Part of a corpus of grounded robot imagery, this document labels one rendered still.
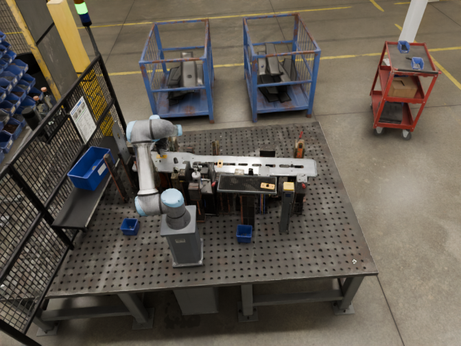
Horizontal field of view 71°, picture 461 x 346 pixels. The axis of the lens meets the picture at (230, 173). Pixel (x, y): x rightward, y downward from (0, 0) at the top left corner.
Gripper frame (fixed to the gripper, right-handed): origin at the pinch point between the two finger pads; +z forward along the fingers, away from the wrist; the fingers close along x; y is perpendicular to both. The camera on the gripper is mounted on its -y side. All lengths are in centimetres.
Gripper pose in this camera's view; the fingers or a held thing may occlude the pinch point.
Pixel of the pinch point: (160, 154)
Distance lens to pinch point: 254.4
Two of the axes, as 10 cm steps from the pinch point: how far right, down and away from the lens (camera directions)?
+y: 9.9, 0.5, -1.0
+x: 1.1, -7.2, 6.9
